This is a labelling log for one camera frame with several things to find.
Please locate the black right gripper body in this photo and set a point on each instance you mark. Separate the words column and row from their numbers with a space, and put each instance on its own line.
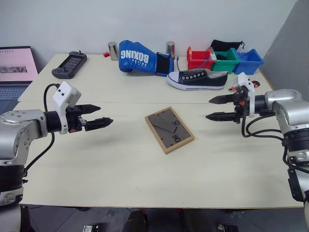
column 241, row 106

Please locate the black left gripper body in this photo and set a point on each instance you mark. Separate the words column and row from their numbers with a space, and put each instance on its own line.
column 74, row 120

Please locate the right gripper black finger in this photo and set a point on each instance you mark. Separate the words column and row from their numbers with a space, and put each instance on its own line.
column 223, row 117
column 223, row 99

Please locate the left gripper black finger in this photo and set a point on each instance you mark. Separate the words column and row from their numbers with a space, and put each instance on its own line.
column 90, row 108
column 100, row 122

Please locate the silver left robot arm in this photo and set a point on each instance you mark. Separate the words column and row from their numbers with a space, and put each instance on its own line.
column 24, row 120

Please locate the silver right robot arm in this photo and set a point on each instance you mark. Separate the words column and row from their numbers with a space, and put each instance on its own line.
column 285, row 101

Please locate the laptop computer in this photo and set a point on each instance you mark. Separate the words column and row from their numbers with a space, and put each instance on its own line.
column 15, row 65

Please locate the small orange and black tool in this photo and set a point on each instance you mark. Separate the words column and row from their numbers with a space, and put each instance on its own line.
column 255, row 84

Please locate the black and white sneaker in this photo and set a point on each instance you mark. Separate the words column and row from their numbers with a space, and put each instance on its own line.
column 198, row 81

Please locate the green plastic bin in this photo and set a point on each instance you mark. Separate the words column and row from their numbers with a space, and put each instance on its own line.
column 224, row 64

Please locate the blue plastic bin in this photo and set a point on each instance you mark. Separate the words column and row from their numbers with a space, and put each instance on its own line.
column 249, row 62

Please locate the red plastic bin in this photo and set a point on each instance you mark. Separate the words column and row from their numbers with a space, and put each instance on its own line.
column 196, row 60

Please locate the black handheld game console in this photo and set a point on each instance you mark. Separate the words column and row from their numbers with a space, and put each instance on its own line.
column 70, row 64

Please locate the wooden framed square clock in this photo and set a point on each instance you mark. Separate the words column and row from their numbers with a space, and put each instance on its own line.
column 169, row 130

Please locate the small red block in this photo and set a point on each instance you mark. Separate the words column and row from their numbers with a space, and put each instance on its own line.
column 106, row 54

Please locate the silver metal cylinder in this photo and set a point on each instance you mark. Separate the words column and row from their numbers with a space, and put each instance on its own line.
column 170, row 49
column 113, row 50

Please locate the blue boxing glove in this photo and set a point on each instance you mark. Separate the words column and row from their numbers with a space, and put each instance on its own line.
column 135, row 58

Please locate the grey partition panel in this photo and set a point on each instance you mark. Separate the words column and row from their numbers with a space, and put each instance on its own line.
column 292, row 43

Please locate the dark rounded shape under table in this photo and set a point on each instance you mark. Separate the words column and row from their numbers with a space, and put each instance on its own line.
column 135, row 221

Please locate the dark box with pale label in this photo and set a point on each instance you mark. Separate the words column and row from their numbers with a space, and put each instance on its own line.
column 91, row 228

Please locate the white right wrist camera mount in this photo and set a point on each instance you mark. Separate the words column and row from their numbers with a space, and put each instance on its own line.
column 243, row 79

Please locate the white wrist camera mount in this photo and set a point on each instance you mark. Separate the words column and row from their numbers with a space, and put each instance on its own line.
column 65, row 93
column 243, row 79

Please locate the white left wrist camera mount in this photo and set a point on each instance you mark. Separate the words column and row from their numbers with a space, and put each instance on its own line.
column 65, row 93

